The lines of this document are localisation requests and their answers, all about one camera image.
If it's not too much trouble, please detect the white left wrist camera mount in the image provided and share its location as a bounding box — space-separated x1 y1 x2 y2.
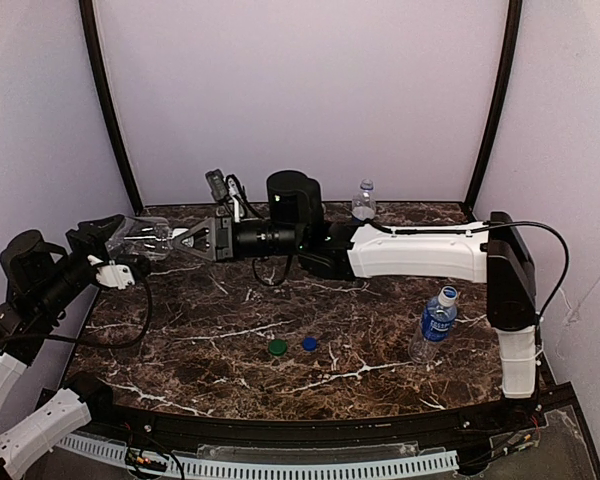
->
87 255 136 290

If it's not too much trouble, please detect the black front table rail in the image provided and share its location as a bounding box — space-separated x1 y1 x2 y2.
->
71 383 579 472

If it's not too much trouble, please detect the black right frame post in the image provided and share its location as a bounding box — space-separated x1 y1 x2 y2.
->
461 0 523 218

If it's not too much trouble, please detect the blue bottle cap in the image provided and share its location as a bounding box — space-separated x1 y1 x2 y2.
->
301 337 318 352

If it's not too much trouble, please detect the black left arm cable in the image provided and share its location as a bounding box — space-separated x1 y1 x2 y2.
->
0 274 154 351

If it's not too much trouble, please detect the black right table rail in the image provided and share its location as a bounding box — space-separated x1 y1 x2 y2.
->
462 202 556 391

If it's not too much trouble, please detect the clear bottle blue label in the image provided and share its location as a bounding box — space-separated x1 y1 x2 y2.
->
409 286 459 364

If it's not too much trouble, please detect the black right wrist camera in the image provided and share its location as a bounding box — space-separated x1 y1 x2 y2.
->
204 169 261 224

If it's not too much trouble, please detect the black table rail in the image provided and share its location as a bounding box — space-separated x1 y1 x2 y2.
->
71 383 579 472
462 202 556 391

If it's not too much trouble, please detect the black frame post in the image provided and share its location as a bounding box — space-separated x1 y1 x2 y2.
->
78 0 144 214
461 0 523 218

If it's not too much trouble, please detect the clear Pepsi bottle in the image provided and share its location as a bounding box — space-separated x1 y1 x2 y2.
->
351 179 376 222

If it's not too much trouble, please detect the clear bottle white cap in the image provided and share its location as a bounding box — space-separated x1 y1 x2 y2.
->
105 217 185 261

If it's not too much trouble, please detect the black left frame post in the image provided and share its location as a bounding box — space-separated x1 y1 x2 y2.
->
78 0 144 214

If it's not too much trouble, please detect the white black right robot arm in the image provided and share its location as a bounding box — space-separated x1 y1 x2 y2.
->
171 170 544 400

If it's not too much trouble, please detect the white slotted cable duct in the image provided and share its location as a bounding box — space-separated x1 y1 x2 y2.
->
57 434 459 480

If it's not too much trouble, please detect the green bottle cap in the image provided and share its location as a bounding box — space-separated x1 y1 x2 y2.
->
268 338 288 357

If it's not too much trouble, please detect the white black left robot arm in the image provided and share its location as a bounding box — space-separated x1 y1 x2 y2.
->
0 214 149 479

